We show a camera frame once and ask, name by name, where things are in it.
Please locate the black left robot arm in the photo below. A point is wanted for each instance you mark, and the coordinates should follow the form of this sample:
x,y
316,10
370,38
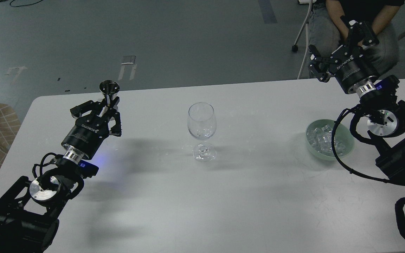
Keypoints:
x,y
29,209

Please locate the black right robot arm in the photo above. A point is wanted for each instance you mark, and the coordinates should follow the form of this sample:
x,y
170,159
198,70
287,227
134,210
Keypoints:
x,y
379,117

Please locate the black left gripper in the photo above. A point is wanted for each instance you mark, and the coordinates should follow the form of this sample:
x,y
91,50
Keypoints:
x,y
90,130

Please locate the seated person in black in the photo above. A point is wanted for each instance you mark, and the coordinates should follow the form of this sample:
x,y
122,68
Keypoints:
x,y
327,31

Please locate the green bowl of ice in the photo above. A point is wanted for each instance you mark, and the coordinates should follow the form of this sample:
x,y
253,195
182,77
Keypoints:
x,y
321,143

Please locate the steel double jigger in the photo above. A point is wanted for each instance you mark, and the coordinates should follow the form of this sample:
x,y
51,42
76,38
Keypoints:
x,y
109,90

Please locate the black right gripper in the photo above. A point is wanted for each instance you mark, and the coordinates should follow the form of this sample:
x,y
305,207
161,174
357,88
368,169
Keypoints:
x,y
348,63

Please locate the white metal chair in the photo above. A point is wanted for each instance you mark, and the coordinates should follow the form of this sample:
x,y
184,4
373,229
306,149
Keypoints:
x,y
303,30

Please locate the clear wine glass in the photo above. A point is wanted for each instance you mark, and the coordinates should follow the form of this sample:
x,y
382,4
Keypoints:
x,y
202,125

